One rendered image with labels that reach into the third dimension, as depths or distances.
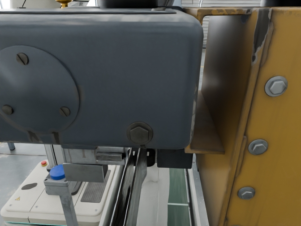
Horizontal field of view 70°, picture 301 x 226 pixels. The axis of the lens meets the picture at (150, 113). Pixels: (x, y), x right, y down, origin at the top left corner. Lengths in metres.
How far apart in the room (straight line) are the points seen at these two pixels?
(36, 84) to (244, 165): 0.23
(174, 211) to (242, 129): 1.03
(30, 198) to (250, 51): 1.55
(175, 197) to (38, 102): 1.18
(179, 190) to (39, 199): 0.87
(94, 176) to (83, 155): 0.06
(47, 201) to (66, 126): 1.40
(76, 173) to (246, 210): 0.38
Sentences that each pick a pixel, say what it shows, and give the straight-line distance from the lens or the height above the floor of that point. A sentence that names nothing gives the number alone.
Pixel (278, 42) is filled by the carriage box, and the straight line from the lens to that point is 0.23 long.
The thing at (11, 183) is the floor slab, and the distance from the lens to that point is 2.24.
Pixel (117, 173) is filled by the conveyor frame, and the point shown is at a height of 0.42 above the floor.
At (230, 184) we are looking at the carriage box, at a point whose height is 1.15.
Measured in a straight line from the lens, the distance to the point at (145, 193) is 0.77.
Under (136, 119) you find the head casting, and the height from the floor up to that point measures 1.26.
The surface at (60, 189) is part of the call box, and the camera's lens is 0.79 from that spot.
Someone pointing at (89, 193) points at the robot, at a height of 0.26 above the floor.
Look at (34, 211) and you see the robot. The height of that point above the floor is 0.26.
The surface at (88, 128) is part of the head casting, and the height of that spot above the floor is 1.25.
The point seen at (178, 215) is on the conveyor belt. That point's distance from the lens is 1.23.
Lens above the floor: 1.34
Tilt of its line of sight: 26 degrees down
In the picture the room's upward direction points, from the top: straight up
